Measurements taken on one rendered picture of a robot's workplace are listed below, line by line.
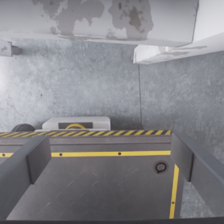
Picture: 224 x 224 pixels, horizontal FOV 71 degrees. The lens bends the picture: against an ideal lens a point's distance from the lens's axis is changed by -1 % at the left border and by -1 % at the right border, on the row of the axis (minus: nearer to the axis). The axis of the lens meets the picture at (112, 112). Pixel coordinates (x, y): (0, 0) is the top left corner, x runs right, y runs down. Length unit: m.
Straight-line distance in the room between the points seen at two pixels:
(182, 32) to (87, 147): 0.35
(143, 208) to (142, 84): 0.47
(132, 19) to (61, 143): 0.36
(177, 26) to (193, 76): 0.62
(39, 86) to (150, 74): 0.49
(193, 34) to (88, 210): 0.52
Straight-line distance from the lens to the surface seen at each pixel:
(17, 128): 0.73
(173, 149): 0.17
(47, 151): 0.17
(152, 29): 0.18
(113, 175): 0.48
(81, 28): 0.17
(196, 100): 0.82
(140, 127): 0.64
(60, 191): 0.54
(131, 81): 0.72
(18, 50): 0.77
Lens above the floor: 0.71
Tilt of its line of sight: 76 degrees down
